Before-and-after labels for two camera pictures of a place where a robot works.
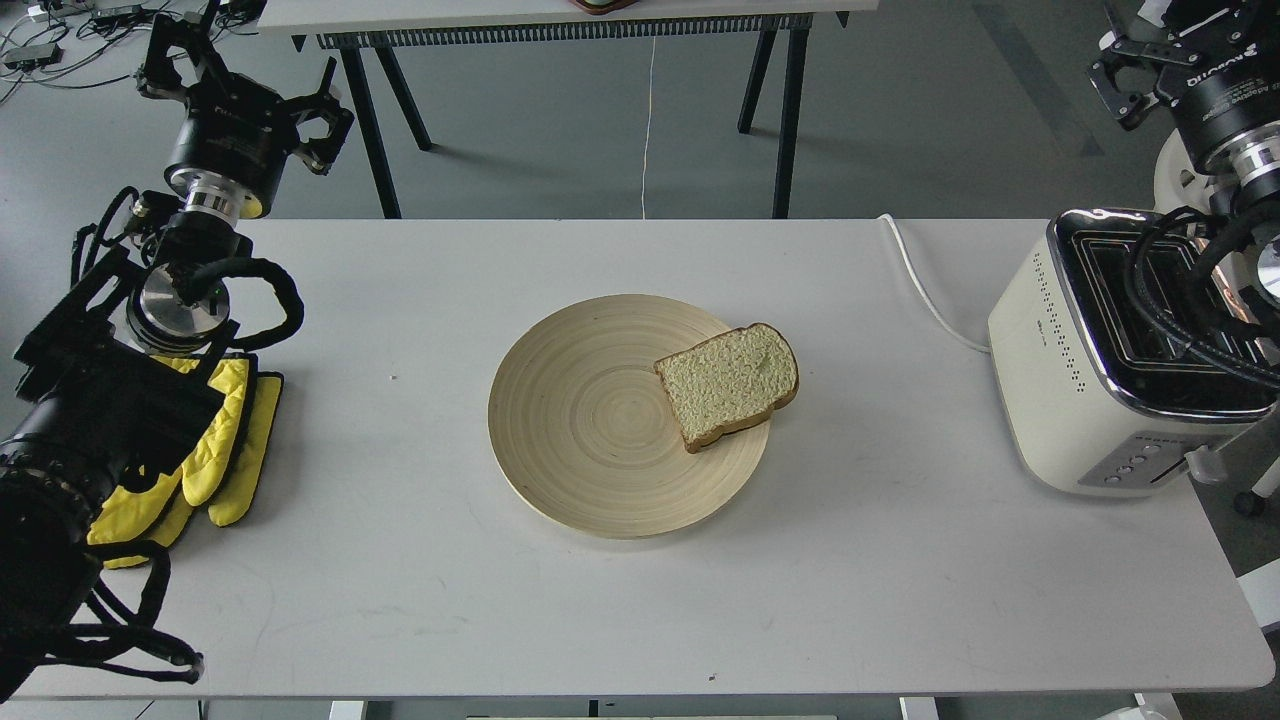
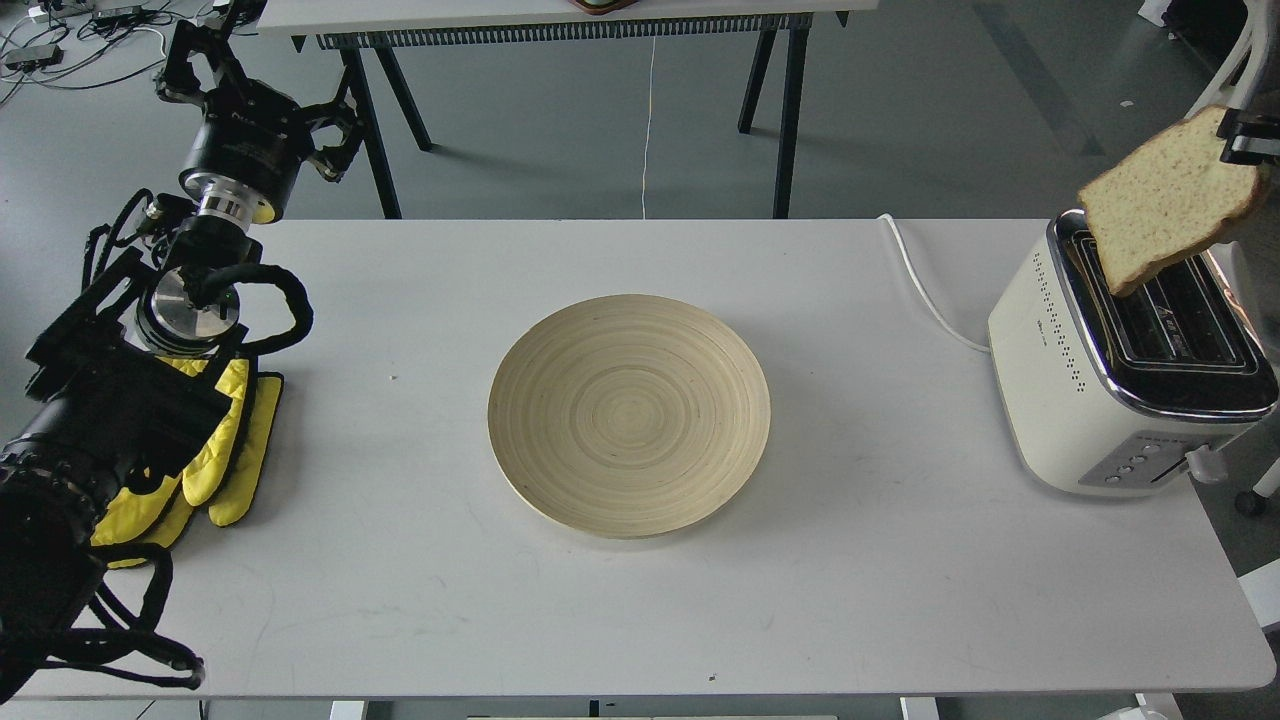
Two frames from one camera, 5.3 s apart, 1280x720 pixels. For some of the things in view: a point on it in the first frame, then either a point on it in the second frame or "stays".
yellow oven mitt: (218, 471) stays
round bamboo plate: (583, 433) stays
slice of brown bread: (728, 383) -> (1168, 198)
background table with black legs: (391, 32) stays
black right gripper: (1235, 87) -> (1251, 135)
